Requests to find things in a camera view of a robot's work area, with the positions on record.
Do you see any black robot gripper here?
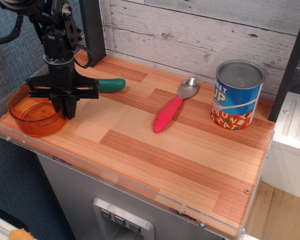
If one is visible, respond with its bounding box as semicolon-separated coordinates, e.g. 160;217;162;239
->
26;53;99;119

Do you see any orange transparent plastic bowl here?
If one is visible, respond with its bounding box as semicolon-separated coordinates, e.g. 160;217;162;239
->
7;84;67;137

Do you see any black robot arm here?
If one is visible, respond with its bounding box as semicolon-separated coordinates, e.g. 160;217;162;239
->
0;0;99;119

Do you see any green toy cucumber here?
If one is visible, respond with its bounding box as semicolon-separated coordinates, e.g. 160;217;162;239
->
97;78;126;93

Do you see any clear acrylic table guard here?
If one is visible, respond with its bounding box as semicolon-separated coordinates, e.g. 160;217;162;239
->
0;34;276;239

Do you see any grey toy fridge cabinet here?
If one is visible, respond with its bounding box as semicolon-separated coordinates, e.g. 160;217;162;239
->
38;155;221;240

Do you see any silver dispenser button panel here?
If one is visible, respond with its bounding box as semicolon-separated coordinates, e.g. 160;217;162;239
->
93;197;155;240

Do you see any alphabet soup can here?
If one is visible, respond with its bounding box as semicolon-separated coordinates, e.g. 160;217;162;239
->
211;59;269;130

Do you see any white toy appliance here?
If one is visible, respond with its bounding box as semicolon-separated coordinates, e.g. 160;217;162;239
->
261;92;300;198

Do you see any dark grey vertical post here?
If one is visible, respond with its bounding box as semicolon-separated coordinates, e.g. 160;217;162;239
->
79;0;107;67

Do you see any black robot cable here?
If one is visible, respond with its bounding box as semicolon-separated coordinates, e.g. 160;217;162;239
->
0;13;93;69

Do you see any pink handled metal spoon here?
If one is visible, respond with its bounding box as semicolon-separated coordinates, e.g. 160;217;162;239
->
152;77;199;134

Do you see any dark right vertical post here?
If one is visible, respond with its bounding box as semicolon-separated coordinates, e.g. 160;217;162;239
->
268;29;300;122

